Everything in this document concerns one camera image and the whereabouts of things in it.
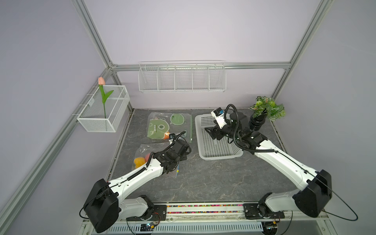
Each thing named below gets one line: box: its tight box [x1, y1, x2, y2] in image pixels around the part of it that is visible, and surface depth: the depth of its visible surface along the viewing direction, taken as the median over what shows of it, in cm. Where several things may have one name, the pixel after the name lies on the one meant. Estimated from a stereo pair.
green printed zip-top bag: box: [146, 112, 193, 143], surface depth 107 cm
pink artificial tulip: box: [97, 76, 115, 119], surface depth 81 cm
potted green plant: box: [248, 95, 286, 131], surface depth 88 cm
